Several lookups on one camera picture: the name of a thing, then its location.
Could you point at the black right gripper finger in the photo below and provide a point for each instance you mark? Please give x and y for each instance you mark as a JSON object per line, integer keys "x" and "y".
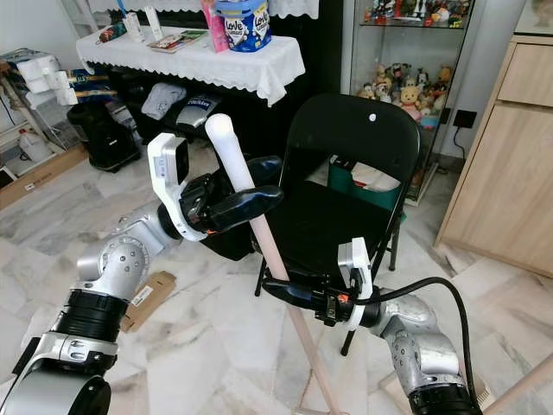
{"x": 294, "y": 292}

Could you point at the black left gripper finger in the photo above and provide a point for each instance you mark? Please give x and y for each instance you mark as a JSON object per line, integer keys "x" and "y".
{"x": 263, "y": 169}
{"x": 246, "y": 206}

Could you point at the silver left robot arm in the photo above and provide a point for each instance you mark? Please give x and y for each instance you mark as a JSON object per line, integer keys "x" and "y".
{"x": 121, "y": 268}

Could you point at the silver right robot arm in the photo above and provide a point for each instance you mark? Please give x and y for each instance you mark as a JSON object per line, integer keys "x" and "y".
{"x": 419, "y": 346}

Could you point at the black wooden bench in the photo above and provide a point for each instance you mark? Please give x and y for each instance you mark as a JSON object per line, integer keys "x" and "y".
{"x": 233, "y": 112}

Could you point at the grey labelled foot massager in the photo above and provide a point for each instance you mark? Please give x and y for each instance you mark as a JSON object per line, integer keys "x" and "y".
{"x": 198, "y": 111}

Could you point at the green storage box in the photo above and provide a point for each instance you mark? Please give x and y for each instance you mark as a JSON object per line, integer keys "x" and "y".
{"x": 363, "y": 186}

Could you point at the black upright piano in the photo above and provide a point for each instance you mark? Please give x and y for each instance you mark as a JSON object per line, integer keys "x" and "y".
{"x": 324, "y": 86}

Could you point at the black folding chair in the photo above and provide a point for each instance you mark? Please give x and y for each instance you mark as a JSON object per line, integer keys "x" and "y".
{"x": 363, "y": 134}

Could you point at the white lace tablecloth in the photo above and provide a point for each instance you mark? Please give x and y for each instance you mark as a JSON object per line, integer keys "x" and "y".
{"x": 207, "y": 69}

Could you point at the black canister vacuum cleaner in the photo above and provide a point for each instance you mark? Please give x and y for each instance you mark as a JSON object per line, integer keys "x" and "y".
{"x": 101, "y": 138}

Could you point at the blue Love tub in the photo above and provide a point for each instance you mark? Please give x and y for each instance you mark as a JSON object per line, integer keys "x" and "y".
{"x": 244, "y": 26}

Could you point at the pink snack packet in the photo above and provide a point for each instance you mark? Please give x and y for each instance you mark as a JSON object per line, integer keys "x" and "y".
{"x": 212, "y": 30}

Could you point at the colourful magazine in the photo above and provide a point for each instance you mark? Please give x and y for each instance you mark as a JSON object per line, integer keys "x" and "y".
{"x": 177, "y": 41}

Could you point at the long cardboard box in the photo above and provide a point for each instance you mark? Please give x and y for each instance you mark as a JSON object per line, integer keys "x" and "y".
{"x": 43, "y": 169}

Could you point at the yellow bear plush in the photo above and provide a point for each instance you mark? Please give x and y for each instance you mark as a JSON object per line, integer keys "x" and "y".
{"x": 410, "y": 101}

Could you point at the blue packaged goods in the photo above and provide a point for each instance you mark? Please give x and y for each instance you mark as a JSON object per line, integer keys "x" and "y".
{"x": 91, "y": 82}

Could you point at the white plastic jug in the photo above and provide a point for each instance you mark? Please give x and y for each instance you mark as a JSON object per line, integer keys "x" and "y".
{"x": 33, "y": 145}

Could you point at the small white carton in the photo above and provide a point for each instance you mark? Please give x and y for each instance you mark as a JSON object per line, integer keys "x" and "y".
{"x": 154, "y": 22}
{"x": 132, "y": 26}

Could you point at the glass display cabinet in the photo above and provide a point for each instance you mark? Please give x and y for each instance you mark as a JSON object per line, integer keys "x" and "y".
{"x": 410, "y": 56}

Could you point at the toilet paper roll pack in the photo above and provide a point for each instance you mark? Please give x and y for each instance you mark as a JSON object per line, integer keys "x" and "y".
{"x": 43, "y": 76}

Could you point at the light wood cabinet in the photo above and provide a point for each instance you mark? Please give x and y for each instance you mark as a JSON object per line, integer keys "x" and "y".
{"x": 505, "y": 173}

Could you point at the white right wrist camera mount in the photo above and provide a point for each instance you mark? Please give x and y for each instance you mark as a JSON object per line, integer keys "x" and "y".
{"x": 356, "y": 272}

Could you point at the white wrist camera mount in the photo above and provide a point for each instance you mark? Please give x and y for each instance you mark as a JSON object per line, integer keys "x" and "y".
{"x": 356, "y": 272}
{"x": 164, "y": 181}

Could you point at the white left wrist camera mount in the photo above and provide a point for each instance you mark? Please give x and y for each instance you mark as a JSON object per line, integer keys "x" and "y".
{"x": 164, "y": 181}

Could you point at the black wall socket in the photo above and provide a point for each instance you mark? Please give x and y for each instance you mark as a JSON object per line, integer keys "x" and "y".
{"x": 463, "y": 118}

